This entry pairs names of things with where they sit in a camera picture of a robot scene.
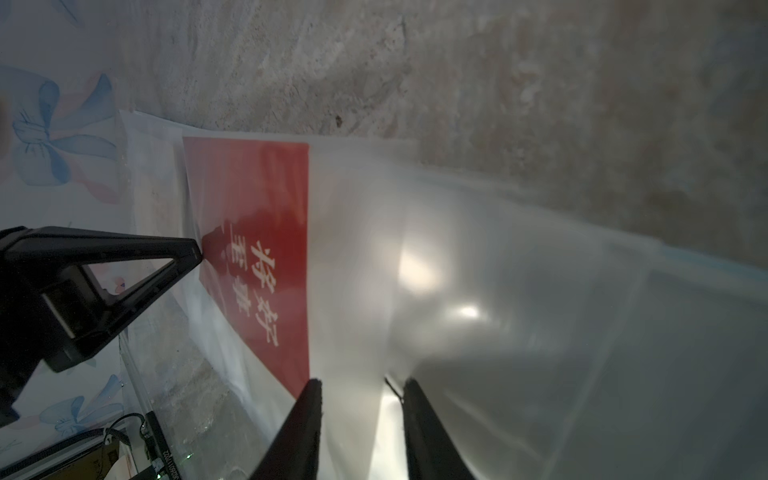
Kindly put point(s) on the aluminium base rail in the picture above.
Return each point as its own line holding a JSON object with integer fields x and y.
{"x": 95, "y": 404}

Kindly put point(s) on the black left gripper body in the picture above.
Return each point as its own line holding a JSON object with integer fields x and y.
{"x": 30, "y": 333}

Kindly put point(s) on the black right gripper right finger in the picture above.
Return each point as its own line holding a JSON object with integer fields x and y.
{"x": 430, "y": 452}

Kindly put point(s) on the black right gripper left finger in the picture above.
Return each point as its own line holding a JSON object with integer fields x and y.
{"x": 294, "y": 453}

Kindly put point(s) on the red card gold text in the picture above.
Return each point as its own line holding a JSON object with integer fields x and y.
{"x": 250, "y": 207}

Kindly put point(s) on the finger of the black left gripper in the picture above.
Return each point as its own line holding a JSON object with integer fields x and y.
{"x": 91, "y": 315}

